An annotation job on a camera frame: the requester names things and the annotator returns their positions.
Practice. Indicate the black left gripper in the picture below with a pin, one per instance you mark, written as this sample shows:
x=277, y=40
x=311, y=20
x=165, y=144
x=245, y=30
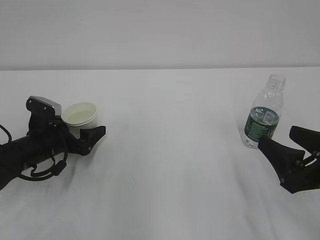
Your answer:
x=49, y=136

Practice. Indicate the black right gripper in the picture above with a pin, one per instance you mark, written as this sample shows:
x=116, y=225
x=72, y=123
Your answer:
x=295, y=173

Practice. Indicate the white paper cup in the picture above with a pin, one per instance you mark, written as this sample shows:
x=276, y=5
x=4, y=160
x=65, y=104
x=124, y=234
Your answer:
x=81, y=115

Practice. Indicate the clear plastic water bottle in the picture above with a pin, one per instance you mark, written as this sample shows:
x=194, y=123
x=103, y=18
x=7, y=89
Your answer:
x=265, y=112

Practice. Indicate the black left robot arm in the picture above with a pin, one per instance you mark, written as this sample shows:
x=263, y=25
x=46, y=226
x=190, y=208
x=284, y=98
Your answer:
x=14, y=164

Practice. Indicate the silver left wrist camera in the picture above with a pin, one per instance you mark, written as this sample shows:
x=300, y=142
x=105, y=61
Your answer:
x=38, y=105

